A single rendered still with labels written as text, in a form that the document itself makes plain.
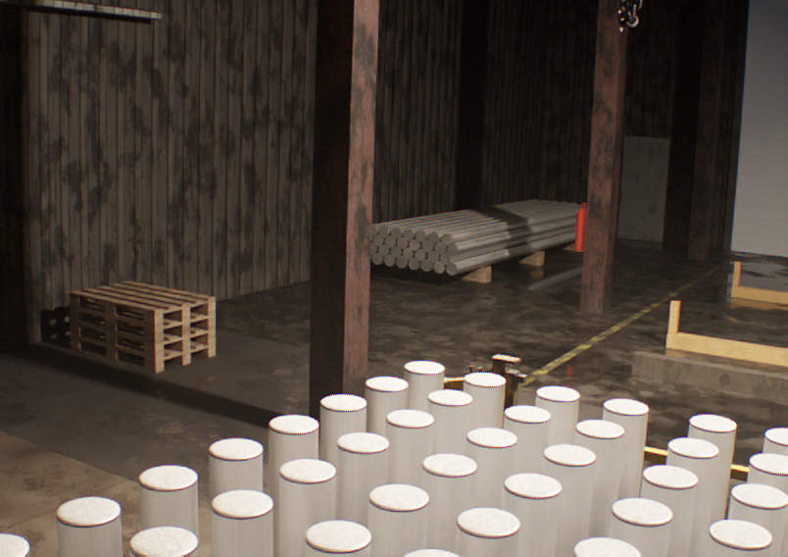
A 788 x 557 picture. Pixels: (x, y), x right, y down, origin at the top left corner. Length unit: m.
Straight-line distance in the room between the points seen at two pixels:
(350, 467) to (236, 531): 0.57
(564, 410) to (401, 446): 0.69
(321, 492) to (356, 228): 3.83
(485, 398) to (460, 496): 0.92
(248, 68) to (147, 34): 1.71
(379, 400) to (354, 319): 2.98
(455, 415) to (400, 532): 0.93
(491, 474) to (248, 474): 0.78
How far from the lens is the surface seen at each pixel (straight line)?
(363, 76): 6.27
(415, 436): 3.10
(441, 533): 2.79
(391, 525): 2.50
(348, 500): 2.93
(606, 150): 11.26
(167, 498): 2.62
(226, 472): 2.82
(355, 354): 6.51
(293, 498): 2.67
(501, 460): 2.98
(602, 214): 11.32
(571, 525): 2.94
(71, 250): 9.75
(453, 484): 2.72
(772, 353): 9.87
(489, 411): 3.61
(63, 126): 9.59
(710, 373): 8.72
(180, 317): 8.54
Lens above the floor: 2.38
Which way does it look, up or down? 10 degrees down
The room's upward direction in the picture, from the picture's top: 2 degrees clockwise
